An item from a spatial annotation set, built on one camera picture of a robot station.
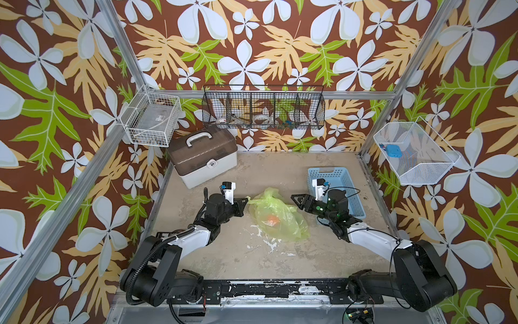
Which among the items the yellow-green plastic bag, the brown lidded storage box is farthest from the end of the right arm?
the brown lidded storage box

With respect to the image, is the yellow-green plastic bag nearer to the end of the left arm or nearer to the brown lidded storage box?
the end of the left arm

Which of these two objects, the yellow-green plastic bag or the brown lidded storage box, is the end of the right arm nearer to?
the yellow-green plastic bag

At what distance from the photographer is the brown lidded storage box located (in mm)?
950
